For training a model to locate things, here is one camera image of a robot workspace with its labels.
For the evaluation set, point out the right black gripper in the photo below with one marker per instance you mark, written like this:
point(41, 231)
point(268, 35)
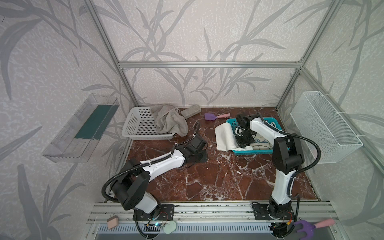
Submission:
point(244, 137)

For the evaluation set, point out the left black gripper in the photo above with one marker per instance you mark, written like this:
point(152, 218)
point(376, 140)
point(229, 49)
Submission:
point(197, 150)

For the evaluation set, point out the white towel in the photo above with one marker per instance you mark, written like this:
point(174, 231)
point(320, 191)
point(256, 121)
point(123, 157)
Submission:
point(226, 140)

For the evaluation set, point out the teal plastic basket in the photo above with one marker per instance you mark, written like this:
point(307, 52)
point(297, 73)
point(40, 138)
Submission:
point(234, 124)

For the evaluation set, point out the grey towel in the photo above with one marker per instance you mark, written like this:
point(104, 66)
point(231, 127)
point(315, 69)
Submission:
point(168, 120)

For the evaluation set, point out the white perforated plastic basket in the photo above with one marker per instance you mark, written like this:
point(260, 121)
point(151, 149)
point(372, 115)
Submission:
point(140, 126)

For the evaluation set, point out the blue beige Doraemon towel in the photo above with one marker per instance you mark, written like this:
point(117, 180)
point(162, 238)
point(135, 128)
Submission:
point(261, 144)

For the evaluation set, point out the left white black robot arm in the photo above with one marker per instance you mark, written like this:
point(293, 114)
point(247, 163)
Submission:
point(129, 186)

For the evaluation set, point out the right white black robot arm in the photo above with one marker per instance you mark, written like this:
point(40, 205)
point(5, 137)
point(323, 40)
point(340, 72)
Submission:
point(288, 156)

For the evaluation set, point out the purple pink toy spatula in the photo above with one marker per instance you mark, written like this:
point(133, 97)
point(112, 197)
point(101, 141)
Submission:
point(213, 117)

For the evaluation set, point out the grey sponge block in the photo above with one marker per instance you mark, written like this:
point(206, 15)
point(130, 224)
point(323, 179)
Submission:
point(191, 111)

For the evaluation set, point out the pale green oval disc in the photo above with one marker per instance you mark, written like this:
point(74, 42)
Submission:
point(170, 227)

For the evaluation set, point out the small green circuit board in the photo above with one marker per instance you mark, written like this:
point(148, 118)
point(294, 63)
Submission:
point(155, 226)

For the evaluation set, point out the brown square block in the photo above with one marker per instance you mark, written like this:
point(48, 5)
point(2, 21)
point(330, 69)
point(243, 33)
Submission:
point(112, 222)

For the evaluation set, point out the purple pink toy fork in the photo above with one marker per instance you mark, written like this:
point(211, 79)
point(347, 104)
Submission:
point(309, 228)

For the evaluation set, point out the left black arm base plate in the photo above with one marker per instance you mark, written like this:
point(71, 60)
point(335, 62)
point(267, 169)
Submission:
point(163, 212)

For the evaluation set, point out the white wire mesh basket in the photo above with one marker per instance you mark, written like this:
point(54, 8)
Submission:
point(318, 120)

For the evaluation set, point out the aluminium front rail frame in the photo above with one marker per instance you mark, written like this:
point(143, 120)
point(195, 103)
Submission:
point(210, 217)

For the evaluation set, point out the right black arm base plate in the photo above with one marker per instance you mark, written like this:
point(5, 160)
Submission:
point(261, 211)

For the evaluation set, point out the clear acrylic wall shelf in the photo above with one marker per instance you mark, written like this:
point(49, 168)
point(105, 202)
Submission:
point(77, 140)

